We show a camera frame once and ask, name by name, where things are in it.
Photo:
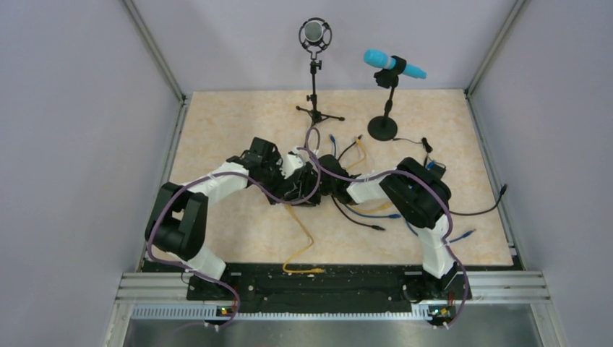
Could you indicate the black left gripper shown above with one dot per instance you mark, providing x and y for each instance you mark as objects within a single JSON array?
[{"x": 275, "y": 155}]

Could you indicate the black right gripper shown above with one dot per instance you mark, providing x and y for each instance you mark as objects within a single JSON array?
[{"x": 308, "y": 177}]

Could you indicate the black network switch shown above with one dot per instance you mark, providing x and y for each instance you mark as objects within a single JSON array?
[{"x": 300, "y": 184}]

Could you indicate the blue microphone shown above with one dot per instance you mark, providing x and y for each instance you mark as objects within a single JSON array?
[{"x": 384, "y": 128}]

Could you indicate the black power adapter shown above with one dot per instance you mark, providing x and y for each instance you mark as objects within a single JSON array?
[{"x": 436, "y": 169}]

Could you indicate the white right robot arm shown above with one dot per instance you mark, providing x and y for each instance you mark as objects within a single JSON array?
[{"x": 416, "y": 192}]

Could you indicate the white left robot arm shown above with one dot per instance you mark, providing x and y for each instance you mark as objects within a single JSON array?
[{"x": 178, "y": 221}]

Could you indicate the black tripod microphone stand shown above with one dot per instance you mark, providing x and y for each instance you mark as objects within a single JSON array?
[{"x": 314, "y": 113}]

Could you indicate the silver condenser microphone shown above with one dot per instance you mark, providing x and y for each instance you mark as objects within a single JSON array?
[{"x": 315, "y": 34}]

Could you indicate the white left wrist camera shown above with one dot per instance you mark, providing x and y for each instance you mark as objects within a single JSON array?
[{"x": 291, "y": 162}]

